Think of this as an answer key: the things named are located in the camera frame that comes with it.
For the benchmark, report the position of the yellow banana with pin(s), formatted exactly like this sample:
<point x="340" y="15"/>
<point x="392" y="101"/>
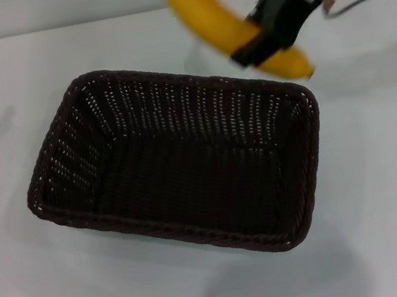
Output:
<point x="197" y="10"/>

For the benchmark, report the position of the dark brown woven basket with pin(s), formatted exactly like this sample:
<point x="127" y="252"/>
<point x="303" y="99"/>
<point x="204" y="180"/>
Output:
<point x="187" y="173"/>

